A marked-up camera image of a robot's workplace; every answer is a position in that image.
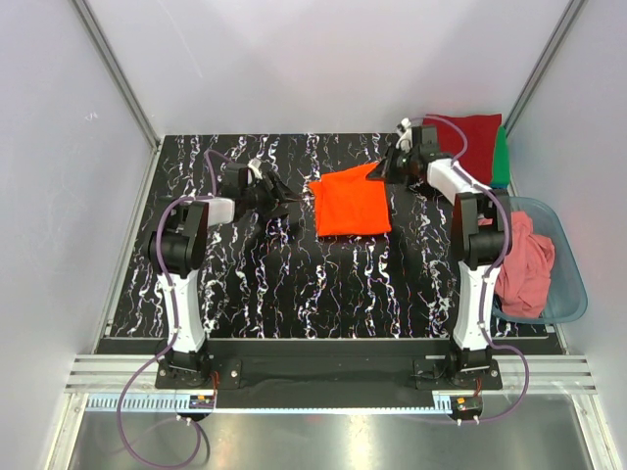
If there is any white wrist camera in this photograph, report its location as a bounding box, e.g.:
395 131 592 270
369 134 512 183
247 158 264 179
396 117 413 153

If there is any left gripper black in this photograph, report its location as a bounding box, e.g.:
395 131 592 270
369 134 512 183
241 170 301 221

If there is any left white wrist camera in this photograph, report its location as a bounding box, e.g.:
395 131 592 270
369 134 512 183
247 158 264 179

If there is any aluminium frame post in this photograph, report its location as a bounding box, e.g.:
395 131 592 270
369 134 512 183
504 0 588 137
70 0 161 151

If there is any left aluminium frame post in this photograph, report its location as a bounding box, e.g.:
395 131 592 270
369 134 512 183
70 0 161 151

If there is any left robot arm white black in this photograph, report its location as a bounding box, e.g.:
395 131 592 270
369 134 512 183
144 160 304 388

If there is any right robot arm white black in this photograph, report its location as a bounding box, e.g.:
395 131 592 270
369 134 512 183
366 118 511 390

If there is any white slotted cable duct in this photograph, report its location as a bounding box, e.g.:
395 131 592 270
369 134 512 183
85 393 482 415

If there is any right aluminium frame post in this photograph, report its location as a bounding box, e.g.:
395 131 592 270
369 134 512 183
504 0 588 137

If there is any clear blue plastic bin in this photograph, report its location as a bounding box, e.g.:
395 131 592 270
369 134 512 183
493 197 588 325

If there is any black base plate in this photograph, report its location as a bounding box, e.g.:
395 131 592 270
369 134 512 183
156 339 503 411

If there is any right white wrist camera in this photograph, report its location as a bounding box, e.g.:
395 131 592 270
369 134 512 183
396 117 413 153

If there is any folded green t shirt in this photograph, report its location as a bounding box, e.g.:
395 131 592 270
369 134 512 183
490 126 510 185

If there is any pink t shirt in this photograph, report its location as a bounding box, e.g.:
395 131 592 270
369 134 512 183
494 211 555 319

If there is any orange t shirt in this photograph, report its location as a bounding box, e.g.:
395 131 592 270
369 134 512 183
309 163 392 237

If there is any folded red t shirt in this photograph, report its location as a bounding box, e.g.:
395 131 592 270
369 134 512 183
422 114 503 186

